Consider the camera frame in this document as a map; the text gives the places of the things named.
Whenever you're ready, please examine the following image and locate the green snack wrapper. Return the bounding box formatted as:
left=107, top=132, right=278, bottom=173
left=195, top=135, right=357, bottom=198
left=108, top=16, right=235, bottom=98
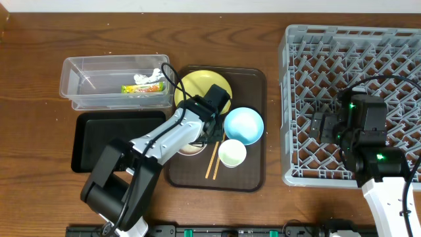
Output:
left=121, top=82, right=164, bottom=93

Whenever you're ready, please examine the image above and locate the white bowl with rice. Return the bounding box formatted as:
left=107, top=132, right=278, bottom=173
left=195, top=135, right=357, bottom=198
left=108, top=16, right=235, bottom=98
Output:
left=178, top=142, right=207, bottom=156

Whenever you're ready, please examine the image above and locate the wooden chopstick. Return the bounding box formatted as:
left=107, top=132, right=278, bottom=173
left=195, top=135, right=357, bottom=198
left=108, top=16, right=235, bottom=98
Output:
left=212, top=156, right=220, bottom=180
left=205, top=142, right=220, bottom=179

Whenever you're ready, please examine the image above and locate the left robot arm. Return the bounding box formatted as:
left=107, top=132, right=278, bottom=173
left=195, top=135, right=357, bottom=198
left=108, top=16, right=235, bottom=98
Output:
left=80, top=84, right=230, bottom=236

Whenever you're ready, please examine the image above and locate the grey dishwasher rack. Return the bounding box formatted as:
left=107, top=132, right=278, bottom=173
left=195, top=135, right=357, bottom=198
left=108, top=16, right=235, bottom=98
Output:
left=278, top=25, right=420, bottom=189

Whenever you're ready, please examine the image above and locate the small pale green cup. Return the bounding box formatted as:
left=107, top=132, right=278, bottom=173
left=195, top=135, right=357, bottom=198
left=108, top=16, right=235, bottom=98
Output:
left=218, top=140, right=247, bottom=169

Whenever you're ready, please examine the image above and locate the black plastic waste tray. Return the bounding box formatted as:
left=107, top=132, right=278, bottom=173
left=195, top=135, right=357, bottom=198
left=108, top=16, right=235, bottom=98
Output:
left=71, top=111, right=166, bottom=173

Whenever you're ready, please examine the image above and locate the yellow round plate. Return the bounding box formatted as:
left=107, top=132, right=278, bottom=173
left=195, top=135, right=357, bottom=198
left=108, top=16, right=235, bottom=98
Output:
left=174, top=70, right=233, bottom=115

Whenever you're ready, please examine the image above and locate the left wooden chopstick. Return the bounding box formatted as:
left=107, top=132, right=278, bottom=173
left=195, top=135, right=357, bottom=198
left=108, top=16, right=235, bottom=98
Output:
left=205, top=142, right=220, bottom=179

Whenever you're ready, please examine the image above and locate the clear plastic waste bin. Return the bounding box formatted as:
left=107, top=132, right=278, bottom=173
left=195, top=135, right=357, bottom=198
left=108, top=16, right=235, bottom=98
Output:
left=59, top=54, right=174, bottom=111

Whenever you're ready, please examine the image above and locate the right wooden chopstick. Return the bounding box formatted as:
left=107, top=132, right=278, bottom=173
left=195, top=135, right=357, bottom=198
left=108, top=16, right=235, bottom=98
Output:
left=212, top=156, right=220, bottom=180

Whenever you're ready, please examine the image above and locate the white tissue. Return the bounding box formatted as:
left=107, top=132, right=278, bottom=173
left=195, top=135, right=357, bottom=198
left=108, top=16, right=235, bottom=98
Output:
left=134, top=68, right=164, bottom=85

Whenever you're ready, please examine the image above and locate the light blue bowl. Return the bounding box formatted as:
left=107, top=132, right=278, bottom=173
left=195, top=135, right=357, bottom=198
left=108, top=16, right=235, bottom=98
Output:
left=224, top=107, right=264, bottom=145

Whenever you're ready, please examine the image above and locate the brown plastic serving tray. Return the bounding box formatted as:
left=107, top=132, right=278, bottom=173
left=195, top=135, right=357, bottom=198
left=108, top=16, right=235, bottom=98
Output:
left=164, top=66, right=266, bottom=192

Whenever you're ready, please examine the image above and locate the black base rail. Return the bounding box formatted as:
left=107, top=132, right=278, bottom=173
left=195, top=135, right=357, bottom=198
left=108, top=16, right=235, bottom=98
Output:
left=65, top=225, right=378, bottom=237

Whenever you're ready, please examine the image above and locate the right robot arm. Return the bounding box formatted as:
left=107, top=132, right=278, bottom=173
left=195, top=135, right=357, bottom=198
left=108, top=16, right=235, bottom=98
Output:
left=310, top=93, right=420, bottom=236

